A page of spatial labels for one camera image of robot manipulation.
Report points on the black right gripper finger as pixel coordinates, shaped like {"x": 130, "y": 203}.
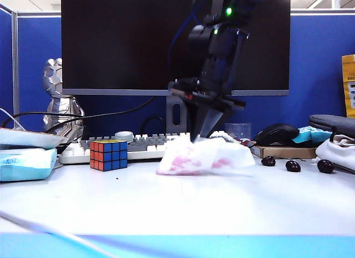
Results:
{"x": 195, "y": 119}
{"x": 212, "y": 120}

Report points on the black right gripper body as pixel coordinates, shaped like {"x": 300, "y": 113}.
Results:
{"x": 213, "y": 88}

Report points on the white wet wipe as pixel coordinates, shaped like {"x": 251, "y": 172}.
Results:
{"x": 205, "y": 155}

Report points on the grey monitor stand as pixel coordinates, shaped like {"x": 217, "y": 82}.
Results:
{"x": 169, "y": 122}

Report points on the clear plastic cup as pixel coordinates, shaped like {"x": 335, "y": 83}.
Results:
{"x": 240, "y": 130}

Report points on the small red white wrapper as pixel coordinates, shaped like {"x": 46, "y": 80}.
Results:
{"x": 245, "y": 143}

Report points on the white and grey keyboard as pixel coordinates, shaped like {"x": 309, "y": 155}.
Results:
{"x": 144, "y": 148}

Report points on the black computer mouse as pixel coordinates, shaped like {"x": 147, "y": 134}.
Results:
{"x": 277, "y": 134}

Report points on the white tape roll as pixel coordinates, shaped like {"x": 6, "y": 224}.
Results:
{"x": 124, "y": 136}

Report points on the flat brown cardboard box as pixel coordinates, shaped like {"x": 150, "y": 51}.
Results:
{"x": 285, "y": 152}

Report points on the Rubik's cube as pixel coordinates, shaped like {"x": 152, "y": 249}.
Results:
{"x": 111, "y": 158}

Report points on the blue snack packet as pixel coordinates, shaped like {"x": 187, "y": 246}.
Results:
{"x": 312, "y": 133}

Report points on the black computer monitor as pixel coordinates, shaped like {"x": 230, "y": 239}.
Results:
{"x": 111, "y": 41}

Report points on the grey zip pouch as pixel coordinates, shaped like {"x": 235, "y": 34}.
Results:
{"x": 332, "y": 123}

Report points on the white cloth bag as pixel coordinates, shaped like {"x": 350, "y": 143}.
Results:
{"x": 335, "y": 152}

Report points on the yellow paper bag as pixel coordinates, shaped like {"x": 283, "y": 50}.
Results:
{"x": 349, "y": 86}

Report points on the silver faceted figurine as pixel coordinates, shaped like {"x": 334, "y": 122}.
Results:
{"x": 59, "y": 108}

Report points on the white flat padded pack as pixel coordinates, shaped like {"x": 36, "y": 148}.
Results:
{"x": 30, "y": 138}

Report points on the light blue tissue pack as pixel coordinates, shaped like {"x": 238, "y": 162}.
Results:
{"x": 25, "y": 165}

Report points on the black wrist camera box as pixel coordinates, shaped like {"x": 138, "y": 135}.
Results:
{"x": 200, "y": 37}

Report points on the grey partition post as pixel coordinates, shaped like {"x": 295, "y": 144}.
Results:
{"x": 15, "y": 69}

